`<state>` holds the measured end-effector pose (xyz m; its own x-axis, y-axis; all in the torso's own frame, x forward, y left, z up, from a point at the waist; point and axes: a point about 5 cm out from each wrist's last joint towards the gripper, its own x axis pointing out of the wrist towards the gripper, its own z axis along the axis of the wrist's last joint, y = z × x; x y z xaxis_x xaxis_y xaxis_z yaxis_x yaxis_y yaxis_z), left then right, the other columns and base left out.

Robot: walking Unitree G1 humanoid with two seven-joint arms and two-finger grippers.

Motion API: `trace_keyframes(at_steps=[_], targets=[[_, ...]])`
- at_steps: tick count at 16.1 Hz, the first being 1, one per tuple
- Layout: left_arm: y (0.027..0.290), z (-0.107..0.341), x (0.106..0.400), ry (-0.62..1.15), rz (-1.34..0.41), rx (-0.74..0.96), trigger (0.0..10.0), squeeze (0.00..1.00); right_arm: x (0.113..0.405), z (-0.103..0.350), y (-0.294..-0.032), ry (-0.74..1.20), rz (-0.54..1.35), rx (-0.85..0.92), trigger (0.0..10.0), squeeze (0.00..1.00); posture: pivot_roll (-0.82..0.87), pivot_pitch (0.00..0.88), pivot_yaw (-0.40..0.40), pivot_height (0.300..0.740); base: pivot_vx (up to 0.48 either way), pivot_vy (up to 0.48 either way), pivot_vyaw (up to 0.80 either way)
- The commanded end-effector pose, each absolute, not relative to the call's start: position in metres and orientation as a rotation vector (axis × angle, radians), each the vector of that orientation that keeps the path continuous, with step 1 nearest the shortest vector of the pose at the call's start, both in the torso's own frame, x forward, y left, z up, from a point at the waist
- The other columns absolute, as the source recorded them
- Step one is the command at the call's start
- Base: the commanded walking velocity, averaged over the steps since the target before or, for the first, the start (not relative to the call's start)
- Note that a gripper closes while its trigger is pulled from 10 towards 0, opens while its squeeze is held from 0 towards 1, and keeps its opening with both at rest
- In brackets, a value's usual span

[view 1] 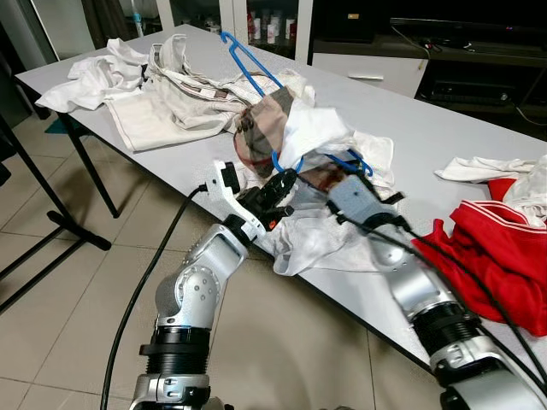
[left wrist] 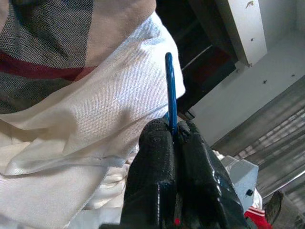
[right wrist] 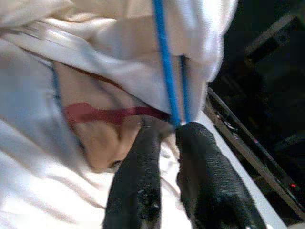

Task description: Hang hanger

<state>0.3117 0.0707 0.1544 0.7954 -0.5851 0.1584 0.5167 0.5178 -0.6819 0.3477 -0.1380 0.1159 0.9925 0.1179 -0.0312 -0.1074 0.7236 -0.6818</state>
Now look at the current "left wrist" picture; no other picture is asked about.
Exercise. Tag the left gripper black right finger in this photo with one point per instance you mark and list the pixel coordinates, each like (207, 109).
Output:
(205, 190)

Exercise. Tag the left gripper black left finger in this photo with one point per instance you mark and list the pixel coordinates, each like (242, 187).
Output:
(150, 181)

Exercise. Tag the blue plastic hanger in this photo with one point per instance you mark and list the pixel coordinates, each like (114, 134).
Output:
(172, 95)

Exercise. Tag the white printed t-shirt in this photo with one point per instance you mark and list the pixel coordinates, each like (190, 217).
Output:
(95, 107)

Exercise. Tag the red shorts white stripes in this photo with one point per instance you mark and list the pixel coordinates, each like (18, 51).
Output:
(257, 217)

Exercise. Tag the grey window curtain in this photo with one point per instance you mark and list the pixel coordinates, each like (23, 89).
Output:
(274, 133)

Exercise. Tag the black TV stand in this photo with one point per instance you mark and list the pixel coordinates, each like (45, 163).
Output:
(202, 47)

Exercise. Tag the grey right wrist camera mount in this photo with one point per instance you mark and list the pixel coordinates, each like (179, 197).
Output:
(243, 176)

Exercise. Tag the white wall cabinet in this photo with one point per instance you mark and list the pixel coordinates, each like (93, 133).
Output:
(245, 28)

